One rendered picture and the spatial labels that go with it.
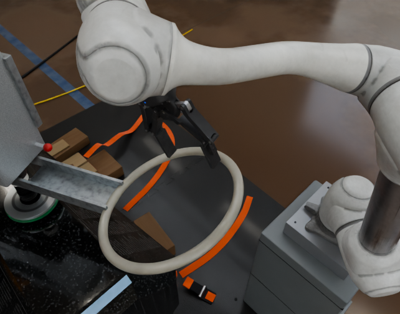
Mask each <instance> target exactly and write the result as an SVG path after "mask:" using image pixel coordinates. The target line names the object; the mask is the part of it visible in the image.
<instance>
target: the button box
mask: <svg viewBox="0 0 400 314"><path fill-rule="evenodd" d="M1 54H2V56H3V58H2V59H3V61H4V63H5V65H6V67H7V69H8V71H9V73H10V75H11V78H12V80H13V82H14V84H15V86H16V88H17V90H18V92H19V94H20V96H21V98H22V100H23V102H24V104H25V106H26V108H27V111H28V112H29V114H30V116H31V118H32V121H33V122H34V124H35V126H36V127H37V128H38V127H40V126H41V124H42V120H41V118H40V116H39V114H38V112H37V110H36V108H35V106H34V103H33V101H32V99H31V96H30V95H29V92H28V91H27V89H26V86H25V84H24V82H23V80H22V77H21V75H20V73H19V71H18V69H17V67H16V65H15V63H14V60H13V58H12V56H11V55H10V54H5V53H2V52H1Z"/></svg>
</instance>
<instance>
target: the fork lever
mask: <svg viewBox="0 0 400 314"><path fill-rule="evenodd" d="M31 163H32V164H36V165H39V166H41V167H40V169H39V170H38V171H37V172H36V174H35V175H33V177H32V178H31V179H30V180H29V181H28V180H26V179H22V178H19V177H17V178H16V179H15V180H14V181H13V182H12V185H15V186H19V187H21V188H24V189H28V190H30V191H34V192H36V193H39V194H43V195H45V196H49V197H52V198H55V199H58V200H61V201H64V202H67V203H70V204H73V205H76V206H80V207H83V208H86V209H89V210H91V211H95V212H98V213H100V214H101V213H102V211H103V210H107V209H108V207H107V205H106V203H107V201H108V199H109V197H110V196H111V195H112V193H113V192H114V190H115V189H116V188H117V187H118V185H123V184H124V182H123V181H122V180H120V179H116V178H112V177H109V176H105V175H102V174H99V173H95V172H93V171H89V170H86V169H82V168H78V167H75V166H72V165H69V164H65V163H61V162H58V161H54V160H52V159H48V158H44V157H41V156H36V157H35V158H34V159H33V160H32V161H31Z"/></svg>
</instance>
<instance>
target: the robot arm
mask: <svg viewBox="0 0 400 314"><path fill-rule="evenodd" d="M76 3H77V7H78V9H79V11H80V13H81V20H82V22H83V23H82V25H81V27H80V30H79V34H78V36H77V43H76V60H77V68H78V70H79V74H80V77H81V79H82V81H83V83H84V84H85V86H86V87H87V88H88V90H89V91H90V92H91V93H92V94H93V95H94V96H96V97H97V98H98V99H99V100H101V101H103V102H105V103H108V104H111V105H116V106H129V105H134V104H138V105H139V107H140V109H141V114H142V118H143V124H144V128H145V131H146V132H149V131H150V132H151V134H152V135H155V138H156V139H157V141H158V143H159V144H160V146H161V148H162V149H163V151H164V153H165V155H166V156H167V158H170V157H171V156H172V155H173V154H174V153H175V151H176V150H177V149H176V147H175V146H174V144H173V142H172V141H171V138H170V137H169V135H168V133H167V131H166V129H165V128H163V126H162V124H163V120H171V121H174V122H175V124H177V125H181V126H182V127H183V128H185V129H186V130H187V131H188V132H190V134H192V135H193V136H194V137H195V138H196V139H197V140H199V141H200V142H201V144H200V147H201V149H202V152H203V153H204V155H205V157H206V159H207V162H208V163H209V165H210V167H211V169H214V168H215V167H216V166H217V164H218V163H219V162H220V160H221V159H220V157H219V154H218V152H217V148H216V146H215V144H214V142H215V141H216V139H217V138H218V137H219V134H218V133H217V131H216V130H215V129H214V128H213V127H212V126H211V125H210V124H209V123H208V122H207V120H206V119H205V118H204V117H203V116H202V115H201V114H200V113H199V111H198V110H197V109H196V108H195V106H194V105H193V103H192V101H191V99H189V98H187V99H186V100H185V101H183V102H181V101H180V100H179V99H178V98H177V96H176V87H178V86H182V85H227V84H232V83H239V82H246V81H250V80H256V79H262V78H267V77H273V76H277V75H286V74H292V75H301V76H303V77H307V78H310V79H313V80H316V81H318V82H321V83H324V84H326V85H329V86H331V87H333V88H335V89H337V90H339V91H341V92H345V93H349V94H352V95H355V96H357V97H358V101H359V102H360V103H361V104H362V106H364V108H365V109H366V111H367V112H368V113H369V115H370V117H371V119H372V121H373V123H374V127H375V131H374V137H375V142H376V159H377V163H378V167H379V173H378V177H377V179H376V183H375V185H373V183H372V182H371V181H369V180H368V179H366V178H364V177H362V176H347V177H345V178H341V179H339V180H337V181H336V182H335V183H333V184H332V185H331V187H330V188H329V190H328V191H327V192H326V194H325V196H323V197H322V198H321V202H320V204H319V205H317V204H314V203H312V202H308V201H307V203H306V205H305V206H304V208H305V209H307V210H308V211H310V212H311V213H312V214H313V217H312V218H311V220H310V221H309V222H307V223H306V225H305V229H306V230H307V231H309V232H313V233H315V234H317V235H319V236H320V237H322V238H324V239H326V240H327V241H329V242H331V243H332V244H335V245H336V246H338V247H339V249H340V252H341V256H342V258H343V261H344V263H345V266H346V269H347V271H348V273H349V275H350V277H351V279H352V281H353V282H354V284H355V285H356V286H357V287H358V288H359V289H360V290H361V291H362V292H363V293H364V294H367V295H368V296H370V297H384V296H388V295H392V294H395V293H398V292H400V50H397V49H392V48H389V47H385V46H381V45H368V44H357V43H353V44H332V43H318V42H300V41H281V42H271V43H265V44H257V45H248V46H243V47H234V48H215V47H208V46H205V45H200V44H197V43H194V42H191V41H190V40H187V39H186V38H185V37H184V36H183V35H182V34H181V33H180V31H179V30H178V28H177V26H176V24H175V23H173V22H170V21H167V20H165V19H163V18H160V17H158V16H156V15H154V14H152V13H150V10H149V8H148V6H147V3H146V1H145V0H76ZM180 112H181V113H183V115H182V116H181V117H180V118H177V117H179V115H180Z"/></svg>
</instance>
